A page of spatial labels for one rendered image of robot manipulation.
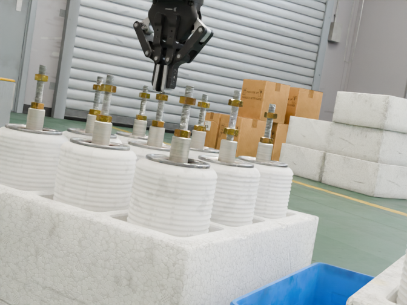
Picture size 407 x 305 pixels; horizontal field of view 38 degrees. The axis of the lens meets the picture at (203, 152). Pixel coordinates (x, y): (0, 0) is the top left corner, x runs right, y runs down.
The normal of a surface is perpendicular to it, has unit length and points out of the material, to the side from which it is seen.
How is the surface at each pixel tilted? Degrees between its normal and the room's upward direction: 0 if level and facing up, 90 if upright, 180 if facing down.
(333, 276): 88
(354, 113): 90
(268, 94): 90
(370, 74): 90
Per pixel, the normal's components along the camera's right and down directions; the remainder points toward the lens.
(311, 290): 0.86, 0.14
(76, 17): 0.50, 0.15
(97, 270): -0.50, -0.02
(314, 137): -0.83, -0.09
